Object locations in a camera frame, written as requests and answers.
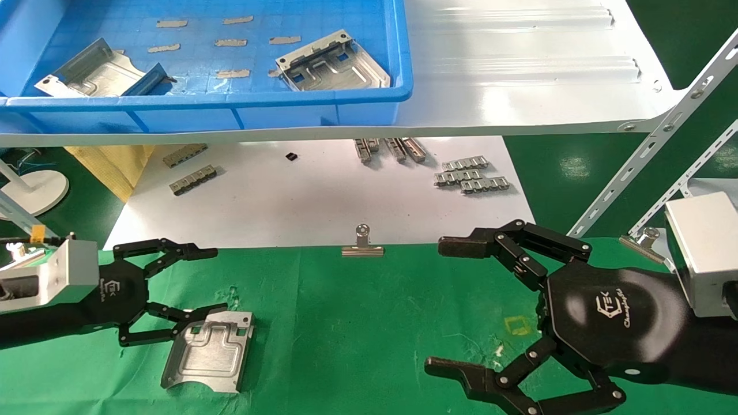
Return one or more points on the small yellow label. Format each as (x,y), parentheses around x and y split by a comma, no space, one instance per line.
(37,233)

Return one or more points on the green table cloth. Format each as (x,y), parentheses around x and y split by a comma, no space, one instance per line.
(357,323)

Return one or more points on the white round stand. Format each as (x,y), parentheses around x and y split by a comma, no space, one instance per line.
(40,193)

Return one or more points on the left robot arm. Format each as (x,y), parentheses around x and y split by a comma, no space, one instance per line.
(46,325)

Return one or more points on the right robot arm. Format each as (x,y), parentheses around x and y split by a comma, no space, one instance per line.
(715,357)

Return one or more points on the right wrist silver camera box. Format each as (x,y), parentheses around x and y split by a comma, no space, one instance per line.
(706,253)

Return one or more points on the yellow plastic bag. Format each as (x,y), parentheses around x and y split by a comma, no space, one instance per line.
(109,167)

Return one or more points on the stamped sheet metal part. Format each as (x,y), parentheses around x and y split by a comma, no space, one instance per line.
(98,75)
(340,72)
(207,357)

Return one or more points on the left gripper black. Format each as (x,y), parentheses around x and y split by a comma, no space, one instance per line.
(121,294)

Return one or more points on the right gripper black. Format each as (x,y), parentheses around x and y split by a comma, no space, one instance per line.
(617,317)

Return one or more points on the white metal shelf board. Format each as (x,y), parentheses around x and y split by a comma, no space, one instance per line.
(519,86)

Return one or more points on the perforated grey shelf upright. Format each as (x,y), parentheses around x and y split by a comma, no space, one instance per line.
(646,155)
(20,212)
(686,184)

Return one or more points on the small white scrap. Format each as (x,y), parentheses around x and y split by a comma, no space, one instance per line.
(499,349)

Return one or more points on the blue plastic bin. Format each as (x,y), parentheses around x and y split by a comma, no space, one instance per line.
(202,118)

